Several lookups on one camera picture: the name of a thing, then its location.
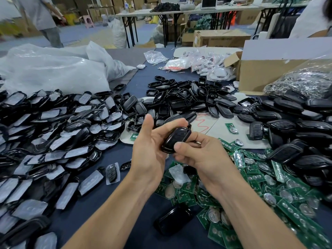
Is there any person's right hand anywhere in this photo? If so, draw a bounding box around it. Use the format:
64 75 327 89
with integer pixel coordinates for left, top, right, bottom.
174 132 245 199

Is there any person's left hand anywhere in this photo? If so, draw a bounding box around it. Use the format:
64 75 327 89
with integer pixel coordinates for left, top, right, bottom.
129 114 188 191

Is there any pile of black shell halves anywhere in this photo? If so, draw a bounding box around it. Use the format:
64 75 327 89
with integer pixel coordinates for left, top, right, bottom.
123 75 260 135

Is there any lone glossy black shell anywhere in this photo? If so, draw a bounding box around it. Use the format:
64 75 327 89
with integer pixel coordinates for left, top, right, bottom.
154 204 194 237

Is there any pile of green circuit boards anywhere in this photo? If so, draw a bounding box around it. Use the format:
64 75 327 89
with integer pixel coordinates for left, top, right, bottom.
130 122 332 249

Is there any pile of assembled black fobs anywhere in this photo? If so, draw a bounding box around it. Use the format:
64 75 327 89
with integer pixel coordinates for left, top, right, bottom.
248 90 332 205

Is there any pile of shells with pads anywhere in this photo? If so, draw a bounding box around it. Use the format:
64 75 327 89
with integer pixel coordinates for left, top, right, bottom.
0 88 133 249

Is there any person's right forearm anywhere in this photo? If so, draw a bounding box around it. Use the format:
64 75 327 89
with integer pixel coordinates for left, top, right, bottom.
218 181 307 249

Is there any person's left forearm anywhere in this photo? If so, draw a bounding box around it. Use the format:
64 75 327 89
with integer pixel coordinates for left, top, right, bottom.
62 176 156 249

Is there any clear plastic film piece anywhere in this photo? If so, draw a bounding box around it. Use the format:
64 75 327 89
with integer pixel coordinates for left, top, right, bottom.
168 164 192 186

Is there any heap of clear parts bags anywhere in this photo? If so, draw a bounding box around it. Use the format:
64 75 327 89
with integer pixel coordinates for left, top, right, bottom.
191 50 237 82

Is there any clear bag with red label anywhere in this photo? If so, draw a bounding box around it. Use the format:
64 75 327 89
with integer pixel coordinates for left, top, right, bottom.
162 57 193 71

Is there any small crumpled clear plastic bag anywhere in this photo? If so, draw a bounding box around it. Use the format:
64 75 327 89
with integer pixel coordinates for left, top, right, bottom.
144 50 169 65

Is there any large open cardboard box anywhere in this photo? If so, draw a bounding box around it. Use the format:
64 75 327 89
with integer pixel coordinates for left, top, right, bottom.
224 38 332 94

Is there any brown cardboard box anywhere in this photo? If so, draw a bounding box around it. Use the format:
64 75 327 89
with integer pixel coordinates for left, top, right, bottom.
193 29 252 48

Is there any clear bag of metal parts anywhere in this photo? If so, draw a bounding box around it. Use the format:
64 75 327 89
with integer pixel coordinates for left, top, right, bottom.
264 59 332 98

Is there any white sack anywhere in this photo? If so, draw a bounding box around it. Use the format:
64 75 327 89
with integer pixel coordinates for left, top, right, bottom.
110 18 128 49

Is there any large white plastic bag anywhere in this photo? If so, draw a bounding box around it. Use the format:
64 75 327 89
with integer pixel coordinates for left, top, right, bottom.
0 41 137 95

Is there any pink plastic stool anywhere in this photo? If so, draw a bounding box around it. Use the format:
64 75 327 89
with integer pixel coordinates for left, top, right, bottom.
80 15 94 28

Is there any heap of black parts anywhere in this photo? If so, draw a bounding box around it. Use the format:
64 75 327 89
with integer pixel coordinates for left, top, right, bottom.
150 2 181 12

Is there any long white table top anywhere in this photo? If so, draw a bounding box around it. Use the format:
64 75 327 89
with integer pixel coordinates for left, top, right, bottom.
115 5 307 18

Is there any open laptop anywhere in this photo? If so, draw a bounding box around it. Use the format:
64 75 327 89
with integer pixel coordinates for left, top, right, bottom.
201 0 218 10

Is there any black metal table frame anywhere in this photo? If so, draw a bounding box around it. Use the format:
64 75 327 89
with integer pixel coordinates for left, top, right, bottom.
119 12 183 48

